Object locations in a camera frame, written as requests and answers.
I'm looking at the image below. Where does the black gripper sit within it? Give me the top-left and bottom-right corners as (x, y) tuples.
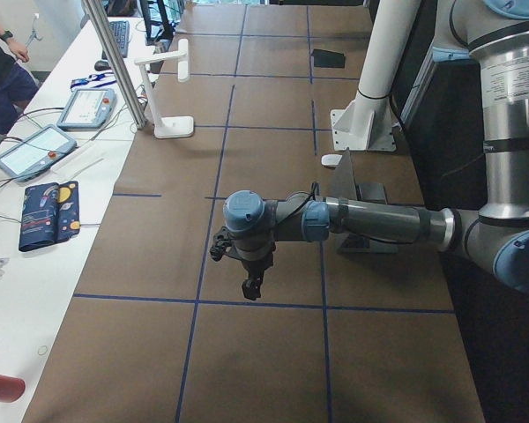
(242, 251), (273, 301)

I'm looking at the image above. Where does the blue lanyard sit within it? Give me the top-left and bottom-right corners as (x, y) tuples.
(71, 72), (116, 88)

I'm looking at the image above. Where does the dark blue space pencil case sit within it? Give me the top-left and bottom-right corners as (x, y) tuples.
(19, 181), (80, 252)

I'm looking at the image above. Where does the black desk mouse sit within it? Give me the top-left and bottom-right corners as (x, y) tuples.
(94, 60), (111, 71)

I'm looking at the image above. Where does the aluminium frame post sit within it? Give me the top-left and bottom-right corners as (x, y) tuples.
(82, 0), (147, 130)

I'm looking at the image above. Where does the white computer mouse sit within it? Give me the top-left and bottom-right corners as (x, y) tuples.
(321, 154), (342, 168)

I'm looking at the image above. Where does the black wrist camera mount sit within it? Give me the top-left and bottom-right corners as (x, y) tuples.
(209, 226), (233, 262)

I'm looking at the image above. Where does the teach pendant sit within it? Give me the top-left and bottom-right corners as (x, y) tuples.
(56, 88), (115, 130)
(0, 125), (77, 182)

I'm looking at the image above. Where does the teach pendant far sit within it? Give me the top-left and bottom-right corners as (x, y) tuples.
(56, 88), (115, 130)

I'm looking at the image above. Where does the teach pendant near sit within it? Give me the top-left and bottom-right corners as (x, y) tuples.
(0, 125), (77, 182)

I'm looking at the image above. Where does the black mouse pad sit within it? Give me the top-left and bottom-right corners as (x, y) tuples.
(311, 48), (346, 69)

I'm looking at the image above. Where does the grey laptop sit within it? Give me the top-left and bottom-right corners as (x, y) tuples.
(327, 149), (399, 255)

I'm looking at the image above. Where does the red cylinder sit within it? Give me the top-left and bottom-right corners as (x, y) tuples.
(0, 375), (26, 403)

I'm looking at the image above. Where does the black keyboard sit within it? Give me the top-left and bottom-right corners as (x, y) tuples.
(109, 20), (130, 58)

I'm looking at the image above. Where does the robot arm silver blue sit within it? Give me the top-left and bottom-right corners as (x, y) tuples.
(210, 1), (529, 300)

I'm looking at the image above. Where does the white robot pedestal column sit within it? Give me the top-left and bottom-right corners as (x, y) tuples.
(330, 0), (421, 152)

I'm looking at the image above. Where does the white desk lamp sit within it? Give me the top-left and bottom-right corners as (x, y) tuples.
(134, 39), (196, 140)

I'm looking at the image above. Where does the seated person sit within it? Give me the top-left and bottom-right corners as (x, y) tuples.
(0, 24), (38, 135)

